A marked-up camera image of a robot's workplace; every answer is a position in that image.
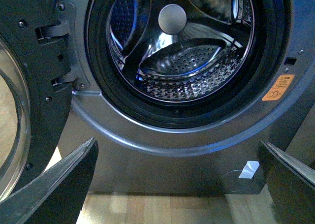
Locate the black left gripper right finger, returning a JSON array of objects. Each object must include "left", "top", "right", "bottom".
[{"left": 258, "top": 140, "right": 315, "bottom": 224}]

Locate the washing machine glass door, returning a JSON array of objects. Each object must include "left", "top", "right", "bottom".
[{"left": 0, "top": 0, "right": 72, "bottom": 200}]

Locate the orange warning sticker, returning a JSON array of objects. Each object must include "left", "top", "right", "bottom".
[{"left": 262, "top": 74, "right": 295, "bottom": 101}]

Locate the stainless steel perforated drum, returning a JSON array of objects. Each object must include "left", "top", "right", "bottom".
[{"left": 106, "top": 0, "right": 255, "bottom": 103}]

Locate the white tape strip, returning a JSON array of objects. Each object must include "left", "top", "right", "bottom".
[{"left": 239, "top": 160, "right": 260, "bottom": 179}]

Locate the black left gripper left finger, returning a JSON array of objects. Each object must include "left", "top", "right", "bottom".
[{"left": 0, "top": 138, "right": 98, "bottom": 224}]

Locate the grey front-load washing machine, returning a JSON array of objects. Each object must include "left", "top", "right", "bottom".
[{"left": 51, "top": 0, "right": 315, "bottom": 195}]

